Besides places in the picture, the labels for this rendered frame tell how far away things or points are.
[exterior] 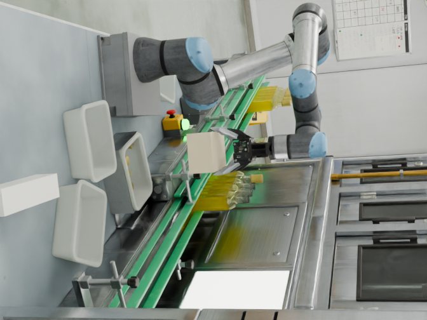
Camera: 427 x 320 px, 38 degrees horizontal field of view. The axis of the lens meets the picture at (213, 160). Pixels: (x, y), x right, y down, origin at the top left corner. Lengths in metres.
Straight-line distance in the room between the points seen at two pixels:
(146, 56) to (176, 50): 0.10
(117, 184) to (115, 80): 0.33
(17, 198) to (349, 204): 1.41
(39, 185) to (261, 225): 1.01
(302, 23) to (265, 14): 6.04
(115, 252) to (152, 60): 0.62
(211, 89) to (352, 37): 5.99
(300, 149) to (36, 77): 0.76
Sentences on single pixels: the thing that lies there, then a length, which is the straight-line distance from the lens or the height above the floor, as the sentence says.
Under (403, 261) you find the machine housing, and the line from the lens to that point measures 2.11.
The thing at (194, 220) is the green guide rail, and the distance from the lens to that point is 2.20.
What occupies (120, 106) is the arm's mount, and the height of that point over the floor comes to 0.81.
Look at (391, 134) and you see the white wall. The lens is 8.36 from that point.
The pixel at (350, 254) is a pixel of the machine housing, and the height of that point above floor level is 1.49.
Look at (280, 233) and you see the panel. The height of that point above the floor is 1.24.
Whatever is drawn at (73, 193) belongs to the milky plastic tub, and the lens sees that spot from 1.70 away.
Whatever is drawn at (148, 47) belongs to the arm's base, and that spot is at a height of 0.90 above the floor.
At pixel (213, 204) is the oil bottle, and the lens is 2.22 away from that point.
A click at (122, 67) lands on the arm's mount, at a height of 0.83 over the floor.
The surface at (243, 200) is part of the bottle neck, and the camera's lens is 2.20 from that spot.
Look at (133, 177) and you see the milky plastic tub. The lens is 2.12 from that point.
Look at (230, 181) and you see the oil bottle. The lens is 2.31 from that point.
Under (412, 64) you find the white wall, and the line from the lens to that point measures 8.09.
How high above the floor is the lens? 1.62
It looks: 16 degrees down
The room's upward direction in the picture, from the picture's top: 87 degrees clockwise
